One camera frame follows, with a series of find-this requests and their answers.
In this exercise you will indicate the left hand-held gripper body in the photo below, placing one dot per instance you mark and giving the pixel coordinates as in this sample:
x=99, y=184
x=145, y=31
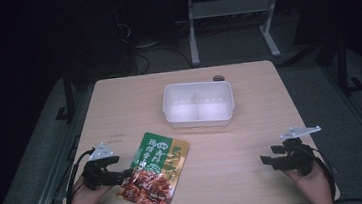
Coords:
x=96, y=177

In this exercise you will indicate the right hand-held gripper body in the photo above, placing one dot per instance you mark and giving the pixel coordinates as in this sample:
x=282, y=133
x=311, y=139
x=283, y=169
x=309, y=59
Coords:
x=300, y=159

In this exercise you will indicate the green and yellow snack packet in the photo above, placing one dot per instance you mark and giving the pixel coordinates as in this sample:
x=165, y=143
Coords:
x=157, y=171

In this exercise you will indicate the person's left hand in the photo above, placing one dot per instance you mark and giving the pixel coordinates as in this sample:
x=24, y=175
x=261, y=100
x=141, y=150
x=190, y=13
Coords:
x=81, y=202

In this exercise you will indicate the person's right hand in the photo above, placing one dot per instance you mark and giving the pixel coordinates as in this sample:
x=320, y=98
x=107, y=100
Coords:
x=314, y=184

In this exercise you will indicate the black metal stand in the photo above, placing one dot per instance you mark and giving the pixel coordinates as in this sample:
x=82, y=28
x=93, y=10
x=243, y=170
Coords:
x=68, y=96
x=344, y=69

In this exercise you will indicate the white plastic box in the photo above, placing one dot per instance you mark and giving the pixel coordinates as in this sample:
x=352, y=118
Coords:
x=199, y=108

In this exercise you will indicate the dark round table grommet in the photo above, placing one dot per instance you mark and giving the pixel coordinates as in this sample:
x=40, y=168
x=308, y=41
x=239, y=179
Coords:
x=218, y=78

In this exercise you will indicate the white metal desk frame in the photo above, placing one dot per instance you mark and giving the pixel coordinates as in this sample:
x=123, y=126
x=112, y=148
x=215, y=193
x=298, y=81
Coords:
x=226, y=7

